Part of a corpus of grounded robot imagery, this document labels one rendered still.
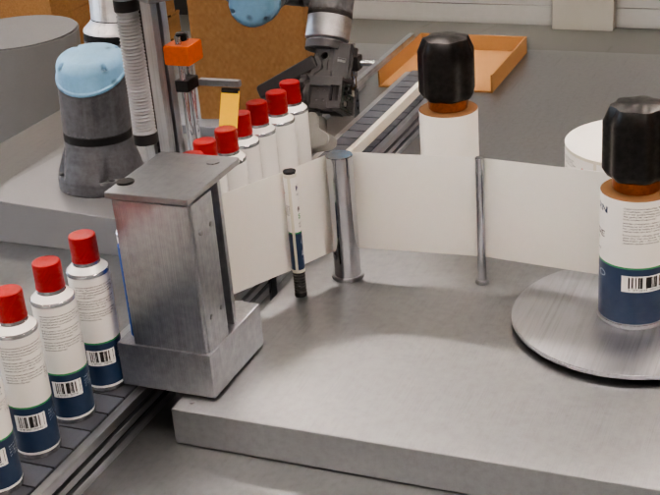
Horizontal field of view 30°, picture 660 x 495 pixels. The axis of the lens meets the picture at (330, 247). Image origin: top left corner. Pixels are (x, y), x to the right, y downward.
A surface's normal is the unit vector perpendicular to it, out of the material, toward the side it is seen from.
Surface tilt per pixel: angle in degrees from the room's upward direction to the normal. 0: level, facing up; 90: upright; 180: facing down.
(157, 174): 0
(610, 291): 90
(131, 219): 90
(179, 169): 0
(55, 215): 90
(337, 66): 60
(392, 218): 90
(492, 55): 0
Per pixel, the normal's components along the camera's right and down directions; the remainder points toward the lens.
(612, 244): -0.75, 0.33
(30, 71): 0.47, 0.40
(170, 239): -0.38, 0.42
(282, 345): -0.07, -0.90
